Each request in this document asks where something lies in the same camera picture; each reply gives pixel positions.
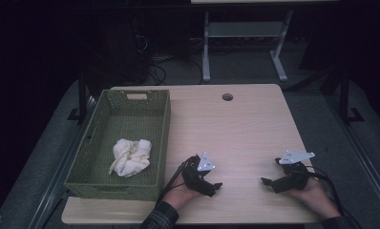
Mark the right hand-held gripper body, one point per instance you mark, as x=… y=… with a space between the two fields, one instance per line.
x=294 y=178

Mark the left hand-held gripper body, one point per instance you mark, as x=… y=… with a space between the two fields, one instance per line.
x=196 y=178

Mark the white cloth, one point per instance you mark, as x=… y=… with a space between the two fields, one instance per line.
x=130 y=157

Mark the white metal table frame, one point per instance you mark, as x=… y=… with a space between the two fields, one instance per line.
x=245 y=29

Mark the person's right hand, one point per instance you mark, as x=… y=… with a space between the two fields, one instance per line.
x=317 y=197

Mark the dark box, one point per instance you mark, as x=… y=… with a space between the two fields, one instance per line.
x=115 y=54

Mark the person's left hand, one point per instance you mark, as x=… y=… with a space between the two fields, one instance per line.
x=178 y=195

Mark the green woven basket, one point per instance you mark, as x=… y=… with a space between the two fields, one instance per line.
x=130 y=124

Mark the aluminium frame rail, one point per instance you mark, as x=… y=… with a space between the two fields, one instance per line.
x=60 y=171
x=360 y=159

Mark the black metal post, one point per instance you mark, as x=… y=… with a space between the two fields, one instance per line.
x=344 y=95
x=82 y=95

